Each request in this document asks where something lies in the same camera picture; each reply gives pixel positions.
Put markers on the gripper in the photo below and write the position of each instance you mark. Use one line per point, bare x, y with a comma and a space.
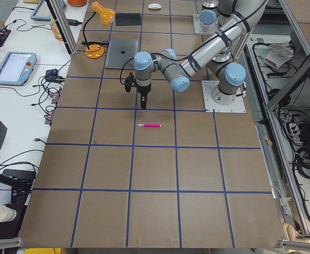
143, 90

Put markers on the far teach pendant tablet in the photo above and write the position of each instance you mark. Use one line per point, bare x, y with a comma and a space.
41, 12

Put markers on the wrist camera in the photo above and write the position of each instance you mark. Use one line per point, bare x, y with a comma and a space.
129, 82

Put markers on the white computer mouse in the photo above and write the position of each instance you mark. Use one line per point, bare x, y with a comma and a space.
154, 6

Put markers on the aluminium frame post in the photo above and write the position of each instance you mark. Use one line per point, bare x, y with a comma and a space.
58, 15

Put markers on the near teach pendant tablet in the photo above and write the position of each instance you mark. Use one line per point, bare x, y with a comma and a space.
16, 68

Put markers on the teach pendant tablet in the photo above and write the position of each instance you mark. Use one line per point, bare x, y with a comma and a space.
41, 12
16, 68

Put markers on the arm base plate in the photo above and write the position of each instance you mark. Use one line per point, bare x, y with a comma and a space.
217, 102
199, 27

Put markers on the pink marker pen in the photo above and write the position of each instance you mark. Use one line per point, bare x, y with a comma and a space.
149, 125

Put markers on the silver laptop notebook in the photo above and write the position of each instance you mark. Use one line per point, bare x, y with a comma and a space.
119, 52

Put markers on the white paper cup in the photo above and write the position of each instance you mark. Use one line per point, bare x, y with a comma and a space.
7, 214

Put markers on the orange drink bottle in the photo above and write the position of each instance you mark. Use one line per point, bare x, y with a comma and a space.
55, 30

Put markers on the black mousepad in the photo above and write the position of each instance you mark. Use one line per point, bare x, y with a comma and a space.
128, 19

